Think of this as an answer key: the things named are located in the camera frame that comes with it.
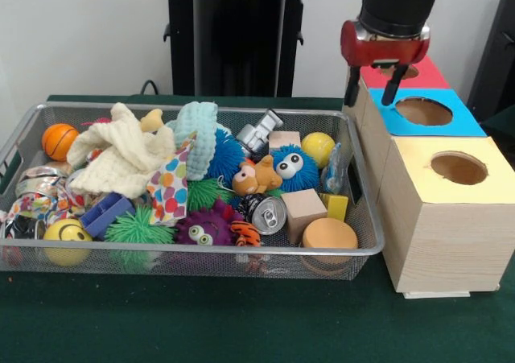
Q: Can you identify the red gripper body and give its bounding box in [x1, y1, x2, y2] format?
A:
[340, 20, 431, 68]

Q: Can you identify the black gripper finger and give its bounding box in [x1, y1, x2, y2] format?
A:
[344, 64, 361, 108]
[381, 60, 410, 107]

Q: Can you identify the clear plastic packet blue label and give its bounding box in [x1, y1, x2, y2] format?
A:
[321, 142, 352, 196]

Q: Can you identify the wooden box with three holes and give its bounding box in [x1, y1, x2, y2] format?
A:
[342, 52, 515, 299]

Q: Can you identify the clear mesh bin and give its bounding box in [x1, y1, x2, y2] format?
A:
[0, 101, 387, 281]

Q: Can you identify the plain yellow ball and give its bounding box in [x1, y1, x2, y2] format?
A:
[302, 131, 336, 169]

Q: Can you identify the blue fuzzy toy with eyes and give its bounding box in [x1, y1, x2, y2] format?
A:
[270, 144, 321, 193]

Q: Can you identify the black chair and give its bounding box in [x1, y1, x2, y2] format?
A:
[467, 0, 515, 124]

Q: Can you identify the brown plush toy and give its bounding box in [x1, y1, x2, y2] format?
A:
[232, 155, 284, 197]

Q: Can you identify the mint green knitted cloth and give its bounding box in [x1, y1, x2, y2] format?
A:
[167, 101, 220, 182]

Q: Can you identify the purple spiky ball with eyes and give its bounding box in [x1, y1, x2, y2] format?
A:
[175, 202, 239, 247]

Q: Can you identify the polka dot cloth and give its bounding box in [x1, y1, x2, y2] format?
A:
[147, 134, 196, 225]

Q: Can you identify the cream knitted cloth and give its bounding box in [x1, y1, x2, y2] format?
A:
[67, 102, 178, 200]

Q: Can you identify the green spiky ball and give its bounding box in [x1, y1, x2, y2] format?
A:
[104, 205, 176, 269]

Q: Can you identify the small orange basketball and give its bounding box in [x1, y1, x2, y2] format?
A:
[42, 123, 80, 162]

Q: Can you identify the yellow smiley ball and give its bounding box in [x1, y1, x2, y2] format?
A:
[43, 219, 94, 267]

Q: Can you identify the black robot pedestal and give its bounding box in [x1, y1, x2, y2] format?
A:
[155, 0, 324, 98]

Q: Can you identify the black cable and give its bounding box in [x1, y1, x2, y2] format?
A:
[140, 79, 162, 97]

